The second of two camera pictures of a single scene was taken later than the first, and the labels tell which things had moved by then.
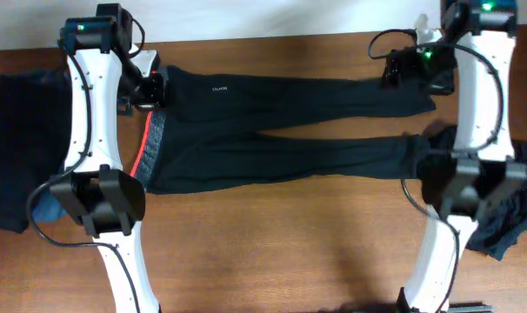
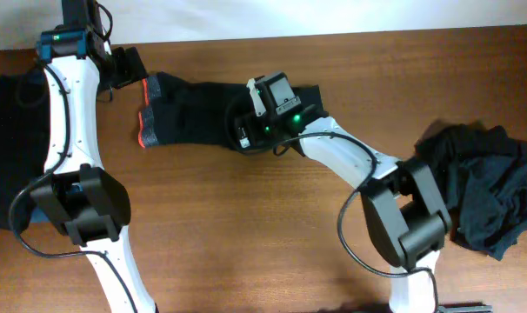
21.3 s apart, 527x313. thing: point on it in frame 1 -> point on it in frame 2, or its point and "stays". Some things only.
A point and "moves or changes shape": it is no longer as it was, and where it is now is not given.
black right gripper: (394, 69) -> (236, 120)
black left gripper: (152, 91) -> (127, 66)
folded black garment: (28, 127) stays
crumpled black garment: (504, 220) stays
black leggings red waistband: (207, 134) moves or changes shape
